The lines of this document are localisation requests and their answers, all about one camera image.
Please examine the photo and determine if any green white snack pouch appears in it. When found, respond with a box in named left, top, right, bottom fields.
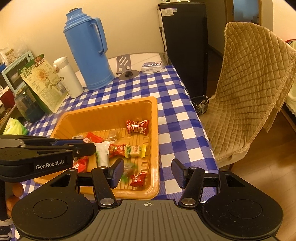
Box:
left=94, top=141, right=110, bottom=168

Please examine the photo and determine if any small green candy packet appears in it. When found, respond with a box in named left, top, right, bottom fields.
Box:
left=109, top=144, right=127, bottom=158

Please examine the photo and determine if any small red candy packet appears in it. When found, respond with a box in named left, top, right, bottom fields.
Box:
left=129, top=172, right=147, bottom=187

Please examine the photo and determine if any yellow green candy packet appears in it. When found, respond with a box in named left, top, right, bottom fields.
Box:
left=125, top=144, right=147, bottom=158

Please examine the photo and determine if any dark red chocolate bar packet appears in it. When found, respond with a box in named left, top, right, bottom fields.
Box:
left=126, top=120, right=149, bottom=136

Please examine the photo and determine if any clear grey snack packet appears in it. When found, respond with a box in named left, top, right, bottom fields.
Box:
left=72, top=135, right=84, bottom=139

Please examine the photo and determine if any red candy packet front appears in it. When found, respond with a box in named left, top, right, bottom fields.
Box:
left=73, top=156, right=89, bottom=173

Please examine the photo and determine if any large red snack packet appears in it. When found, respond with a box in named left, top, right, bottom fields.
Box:
left=83, top=132, right=104, bottom=143

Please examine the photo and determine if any green brown candy packet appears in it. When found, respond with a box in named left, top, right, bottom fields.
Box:
left=121, top=162, right=137, bottom=183

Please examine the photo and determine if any brown cube candy packet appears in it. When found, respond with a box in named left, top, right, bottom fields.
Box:
left=108, top=130, right=119, bottom=142

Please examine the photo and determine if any person left hand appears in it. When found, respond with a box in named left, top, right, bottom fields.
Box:
left=6, top=183, right=24, bottom=217

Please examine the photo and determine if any green tissue pack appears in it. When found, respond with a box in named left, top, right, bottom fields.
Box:
left=3, top=118, right=28, bottom=135

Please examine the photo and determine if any blue white checkered tablecloth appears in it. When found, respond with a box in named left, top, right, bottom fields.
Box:
left=25, top=66, right=218, bottom=201

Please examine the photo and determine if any dark glass jar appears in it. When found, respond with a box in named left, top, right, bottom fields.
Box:
left=14, top=86, right=45, bottom=123

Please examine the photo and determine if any orange plastic tray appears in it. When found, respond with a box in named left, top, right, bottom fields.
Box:
left=33, top=96, right=161, bottom=200

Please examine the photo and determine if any green sunflower seed bag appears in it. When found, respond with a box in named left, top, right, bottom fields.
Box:
left=18, top=54, right=68, bottom=113

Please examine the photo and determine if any white insulated bottle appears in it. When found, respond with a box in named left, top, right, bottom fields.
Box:
left=53, top=57, right=84, bottom=98

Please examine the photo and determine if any dark red box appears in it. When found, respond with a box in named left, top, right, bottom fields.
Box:
left=1, top=89, right=15, bottom=109

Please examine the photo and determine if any light blue toaster oven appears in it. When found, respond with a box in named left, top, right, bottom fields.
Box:
left=1, top=51, right=34, bottom=95

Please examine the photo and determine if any grey phone stand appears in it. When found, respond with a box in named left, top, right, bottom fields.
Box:
left=116, top=54, right=139, bottom=80

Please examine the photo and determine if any blue thermos jug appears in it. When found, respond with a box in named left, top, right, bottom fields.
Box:
left=63, top=8, right=114, bottom=90

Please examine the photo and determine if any clear small plastic box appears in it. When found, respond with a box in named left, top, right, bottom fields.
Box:
left=141, top=61, right=164, bottom=73

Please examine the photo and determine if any cream lace covered sofa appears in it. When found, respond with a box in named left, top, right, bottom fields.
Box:
left=280, top=39, right=296, bottom=127

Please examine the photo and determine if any beige quilted chair right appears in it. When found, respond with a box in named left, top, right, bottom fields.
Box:
left=200, top=22, right=295, bottom=168

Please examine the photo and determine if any black cabinet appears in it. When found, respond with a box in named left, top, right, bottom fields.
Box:
left=158, top=1, right=208, bottom=97

